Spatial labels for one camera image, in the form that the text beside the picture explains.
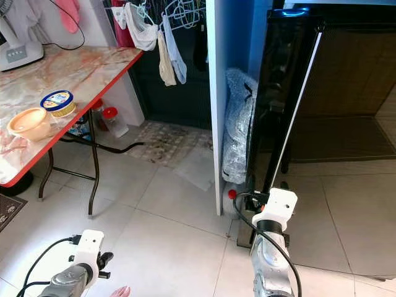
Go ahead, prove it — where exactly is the black fridge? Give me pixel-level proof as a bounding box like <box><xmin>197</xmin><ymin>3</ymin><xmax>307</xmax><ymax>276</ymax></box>
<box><xmin>236</xmin><ymin>0</ymin><xmax>396</xmax><ymax>279</ymax></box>

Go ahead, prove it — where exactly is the dark patterned rug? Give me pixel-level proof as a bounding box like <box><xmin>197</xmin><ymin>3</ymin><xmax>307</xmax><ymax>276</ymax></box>
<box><xmin>0</xmin><ymin>193</ymin><xmax>29</xmax><ymax>233</ymax></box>

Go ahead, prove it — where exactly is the black fridge power cable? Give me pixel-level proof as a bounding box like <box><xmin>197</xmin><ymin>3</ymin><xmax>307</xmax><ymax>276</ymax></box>
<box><xmin>244</xmin><ymin>84</ymin><xmax>257</xmax><ymax>186</ymax></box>

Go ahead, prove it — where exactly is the white hanging garment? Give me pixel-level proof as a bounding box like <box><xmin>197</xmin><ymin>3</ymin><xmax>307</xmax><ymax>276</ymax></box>
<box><xmin>123</xmin><ymin>2</ymin><xmax>160</xmax><ymax>53</ymax></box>

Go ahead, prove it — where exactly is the blue-lidded yellow tub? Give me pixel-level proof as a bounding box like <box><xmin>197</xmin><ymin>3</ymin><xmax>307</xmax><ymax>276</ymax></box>
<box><xmin>40</xmin><ymin>90</ymin><xmax>77</xmax><ymax>119</ymax></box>

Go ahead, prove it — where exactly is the red hanging cloth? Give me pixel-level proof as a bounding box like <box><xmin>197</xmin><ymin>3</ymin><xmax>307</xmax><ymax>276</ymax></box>
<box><xmin>110</xmin><ymin>0</ymin><xmax>137</xmax><ymax>50</ymax></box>

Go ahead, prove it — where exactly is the marble folding table red edge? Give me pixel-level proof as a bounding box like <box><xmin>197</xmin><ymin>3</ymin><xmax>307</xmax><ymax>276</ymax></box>
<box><xmin>0</xmin><ymin>46</ymin><xmax>144</xmax><ymax>218</ymax></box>

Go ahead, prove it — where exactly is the red-capped plastic bottle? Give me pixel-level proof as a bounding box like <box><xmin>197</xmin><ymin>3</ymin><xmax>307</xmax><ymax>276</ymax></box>
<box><xmin>223</xmin><ymin>181</ymin><xmax>246</xmax><ymax>218</ymax></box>
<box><xmin>100</xmin><ymin>106</ymin><xmax>130</xmax><ymax>139</ymax></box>

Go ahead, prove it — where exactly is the light blue hanging cloth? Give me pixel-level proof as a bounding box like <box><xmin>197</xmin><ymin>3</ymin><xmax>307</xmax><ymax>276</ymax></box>
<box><xmin>162</xmin><ymin>14</ymin><xmax>188</xmax><ymax>85</ymax></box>

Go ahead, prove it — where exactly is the white electric fan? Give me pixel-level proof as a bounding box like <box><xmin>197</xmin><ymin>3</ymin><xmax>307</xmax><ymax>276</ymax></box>
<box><xmin>0</xmin><ymin>0</ymin><xmax>46</xmax><ymax>72</ymax></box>

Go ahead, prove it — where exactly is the bubble wrap bundle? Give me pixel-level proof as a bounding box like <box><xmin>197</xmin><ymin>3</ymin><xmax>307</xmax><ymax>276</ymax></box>
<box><xmin>221</xmin><ymin>67</ymin><xmax>260</xmax><ymax>185</ymax></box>

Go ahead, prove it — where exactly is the black floor cable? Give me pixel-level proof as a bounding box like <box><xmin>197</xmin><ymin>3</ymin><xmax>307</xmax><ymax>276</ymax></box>
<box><xmin>64</xmin><ymin>134</ymin><xmax>145</xmax><ymax>155</ymax></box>

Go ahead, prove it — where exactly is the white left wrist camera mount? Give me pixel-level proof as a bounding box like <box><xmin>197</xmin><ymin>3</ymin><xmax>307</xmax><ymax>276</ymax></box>
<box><xmin>69</xmin><ymin>230</ymin><xmax>105</xmax><ymax>271</ymax></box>

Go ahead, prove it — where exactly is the pink hanging cloth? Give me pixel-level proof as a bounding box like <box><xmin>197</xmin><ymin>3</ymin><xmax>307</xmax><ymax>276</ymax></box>
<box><xmin>54</xmin><ymin>0</ymin><xmax>82</xmax><ymax>35</ymax></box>

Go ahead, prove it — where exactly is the beige hanging cloth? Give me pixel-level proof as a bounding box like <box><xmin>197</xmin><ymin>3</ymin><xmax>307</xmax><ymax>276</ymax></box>
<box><xmin>156</xmin><ymin>31</ymin><xmax>176</xmax><ymax>87</ymax></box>

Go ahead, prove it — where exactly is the patterned floor mat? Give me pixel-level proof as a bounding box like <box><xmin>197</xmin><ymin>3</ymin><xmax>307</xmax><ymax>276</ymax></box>
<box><xmin>127</xmin><ymin>119</ymin><xmax>215</xmax><ymax>166</ymax></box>

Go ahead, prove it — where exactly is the orange plastic bowl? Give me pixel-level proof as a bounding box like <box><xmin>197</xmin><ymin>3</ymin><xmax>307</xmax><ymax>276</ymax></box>
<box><xmin>7</xmin><ymin>107</ymin><xmax>52</xmax><ymax>142</ymax></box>

